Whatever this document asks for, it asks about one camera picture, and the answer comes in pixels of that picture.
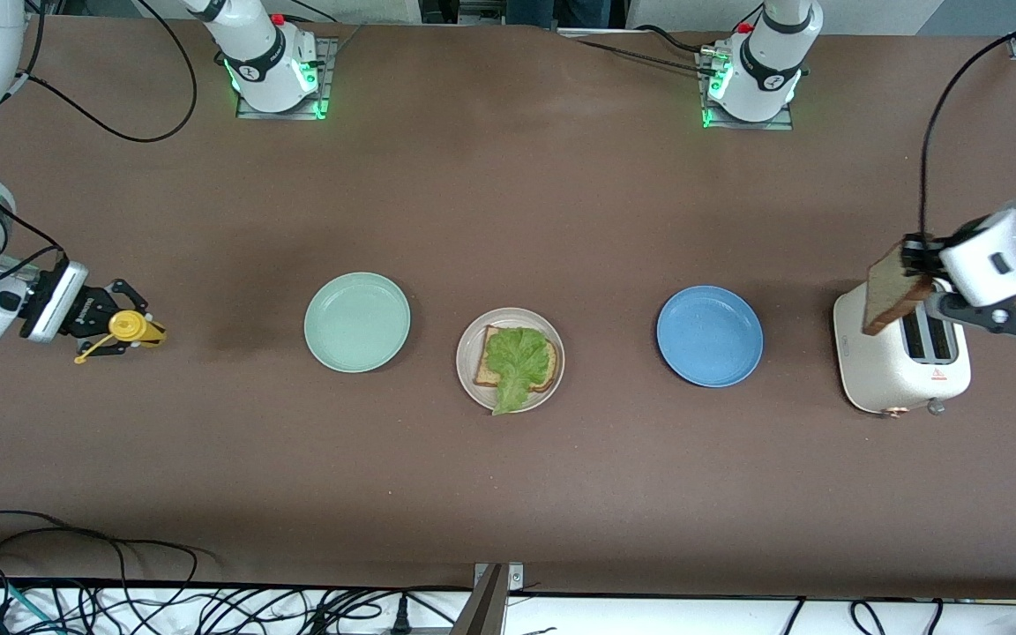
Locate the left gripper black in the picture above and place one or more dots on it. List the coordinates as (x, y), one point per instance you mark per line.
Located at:
(916, 251)

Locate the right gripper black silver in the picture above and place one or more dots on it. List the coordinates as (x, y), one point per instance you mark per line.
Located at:
(85, 310)

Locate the yellow squeeze bottle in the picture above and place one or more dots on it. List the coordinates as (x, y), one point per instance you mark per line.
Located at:
(129, 326)

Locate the toasted bread slice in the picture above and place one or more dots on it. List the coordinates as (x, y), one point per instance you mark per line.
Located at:
(482, 372)
(892, 291)

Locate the green lettuce leaf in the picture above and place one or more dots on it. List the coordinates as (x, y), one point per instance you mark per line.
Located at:
(517, 362)

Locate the blue plate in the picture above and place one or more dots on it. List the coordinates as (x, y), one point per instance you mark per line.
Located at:
(709, 335)

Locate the light green plate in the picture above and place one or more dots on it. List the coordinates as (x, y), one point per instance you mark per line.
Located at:
(356, 322)

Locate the beige plate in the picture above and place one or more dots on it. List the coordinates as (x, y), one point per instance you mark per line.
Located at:
(473, 339)

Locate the cream white toaster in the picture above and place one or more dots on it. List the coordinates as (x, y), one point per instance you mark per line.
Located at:
(878, 362)

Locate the black power plug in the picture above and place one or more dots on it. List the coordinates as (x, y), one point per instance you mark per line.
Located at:
(401, 617)

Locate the person in blue jeans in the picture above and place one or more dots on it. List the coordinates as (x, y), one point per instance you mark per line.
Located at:
(570, 11)

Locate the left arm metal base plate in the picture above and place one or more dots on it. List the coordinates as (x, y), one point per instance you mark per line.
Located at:
(773, 125)

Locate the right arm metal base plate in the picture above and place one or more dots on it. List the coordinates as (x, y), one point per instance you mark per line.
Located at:
(329, 88)

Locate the aluminium camera post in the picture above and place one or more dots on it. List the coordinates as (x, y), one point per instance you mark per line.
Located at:
(486, 604)

